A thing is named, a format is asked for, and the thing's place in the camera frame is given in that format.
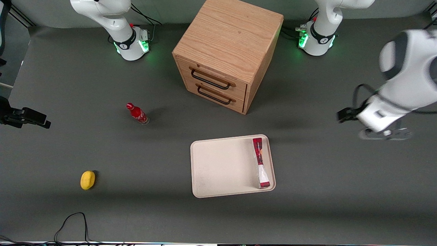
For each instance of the yellow lemon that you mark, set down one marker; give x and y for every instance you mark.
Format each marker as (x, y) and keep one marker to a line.
(87, 180)

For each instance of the red cookie box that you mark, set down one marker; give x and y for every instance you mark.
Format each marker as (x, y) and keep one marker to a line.
(261, 167)

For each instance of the oak wooden drawer cabinet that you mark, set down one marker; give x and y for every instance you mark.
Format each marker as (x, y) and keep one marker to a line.
(232, 37)

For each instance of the aluminium frame rail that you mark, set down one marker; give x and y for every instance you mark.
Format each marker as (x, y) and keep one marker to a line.
(20, 17)

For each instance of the red cola bottle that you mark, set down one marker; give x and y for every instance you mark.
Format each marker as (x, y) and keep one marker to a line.
(137, 113)

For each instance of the beige rectangular tray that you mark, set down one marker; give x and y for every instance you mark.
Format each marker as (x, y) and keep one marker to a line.
(222, 167)

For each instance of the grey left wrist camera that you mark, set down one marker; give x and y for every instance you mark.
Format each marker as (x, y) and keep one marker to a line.
(379, 136)

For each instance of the dark grey table mat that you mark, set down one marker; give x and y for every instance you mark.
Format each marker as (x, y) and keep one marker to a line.
(324, 164)

